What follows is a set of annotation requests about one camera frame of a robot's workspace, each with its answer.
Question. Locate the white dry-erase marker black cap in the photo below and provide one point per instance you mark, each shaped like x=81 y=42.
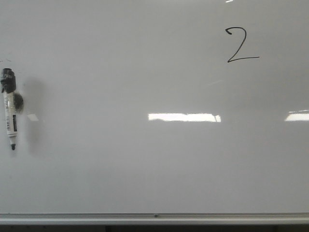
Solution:
x=8 y=87

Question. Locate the white whiteboard with aluminium frame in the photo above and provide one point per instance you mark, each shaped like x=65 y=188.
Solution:
x=156 y=112

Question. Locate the round black magnet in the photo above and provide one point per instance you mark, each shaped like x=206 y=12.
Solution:
x=18 y=102

